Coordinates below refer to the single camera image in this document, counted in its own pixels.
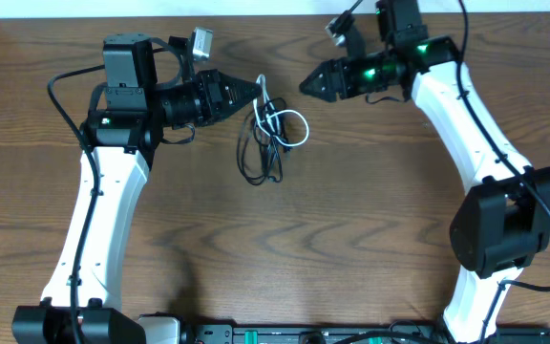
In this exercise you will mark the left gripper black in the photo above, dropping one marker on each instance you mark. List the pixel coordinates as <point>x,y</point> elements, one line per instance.
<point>217,93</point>

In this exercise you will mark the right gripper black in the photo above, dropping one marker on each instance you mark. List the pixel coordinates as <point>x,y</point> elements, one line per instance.
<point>328,84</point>

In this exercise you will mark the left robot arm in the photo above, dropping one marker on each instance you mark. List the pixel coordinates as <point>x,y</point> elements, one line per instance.
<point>151,84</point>

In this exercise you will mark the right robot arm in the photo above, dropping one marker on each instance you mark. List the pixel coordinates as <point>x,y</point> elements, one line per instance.
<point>504,219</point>

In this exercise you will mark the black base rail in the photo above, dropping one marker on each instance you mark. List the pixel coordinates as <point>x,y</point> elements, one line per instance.
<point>332,334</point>

